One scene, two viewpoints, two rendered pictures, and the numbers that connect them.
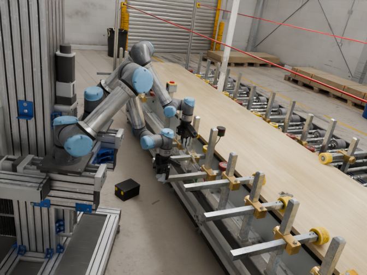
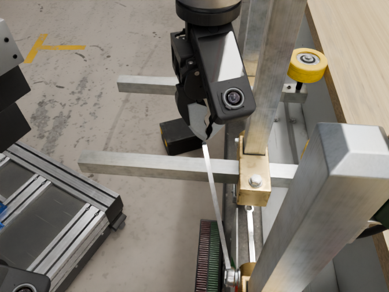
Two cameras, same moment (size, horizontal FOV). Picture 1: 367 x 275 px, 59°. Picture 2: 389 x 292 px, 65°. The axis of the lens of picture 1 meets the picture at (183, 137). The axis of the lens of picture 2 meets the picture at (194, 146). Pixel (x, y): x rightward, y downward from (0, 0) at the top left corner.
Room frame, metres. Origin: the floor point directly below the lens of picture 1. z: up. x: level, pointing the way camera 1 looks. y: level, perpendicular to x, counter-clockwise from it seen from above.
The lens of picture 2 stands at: (1.74, -0.17, 1.27)
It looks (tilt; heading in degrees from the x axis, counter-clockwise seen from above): 50 degrees down; 32
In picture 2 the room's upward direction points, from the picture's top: straight up
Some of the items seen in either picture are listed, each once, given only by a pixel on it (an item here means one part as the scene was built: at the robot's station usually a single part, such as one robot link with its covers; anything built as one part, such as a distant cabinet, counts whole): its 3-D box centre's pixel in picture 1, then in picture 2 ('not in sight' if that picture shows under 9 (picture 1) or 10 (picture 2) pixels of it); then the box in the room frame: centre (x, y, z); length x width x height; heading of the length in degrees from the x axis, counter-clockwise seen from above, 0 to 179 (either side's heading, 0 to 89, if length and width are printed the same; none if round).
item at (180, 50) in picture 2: (184, 127); (204, 45); (2.04, 0.00, 1.06); 0.09 x 0.08 x 0.12; 47
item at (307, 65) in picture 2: not in sight; (301, 79); (2.33, -0.08, 0.85); 0.08 x 0.08 x 0.11
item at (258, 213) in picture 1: (254, 206); not in sight; (1.40, -0.42, 0.95); 0.13 x 0.06 x 0.05; 27
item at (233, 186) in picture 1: (230, 180); not in sight; (1.63, -0.31, 0.95); 0.13 x 0.06 x 0.05; 27
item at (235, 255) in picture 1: (278, 244); not in sight; (1.14, -0.49, 0.95); 0.50 x 0.04 x 0.04; 117
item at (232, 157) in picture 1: (226, 187); not in sight; (1.65, -0.30, 0.88); 0.03 x 0.03 x 0.48; 27
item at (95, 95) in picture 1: (93, 98); not in sight; (1.95, 0.61, 1.21); 0.13 x 0.12 x 0.14; 176
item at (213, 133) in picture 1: (208, 161); (270, 287); (1.87, -0.18, 0.92); 0.03 x 0.03 x 0.48; 27
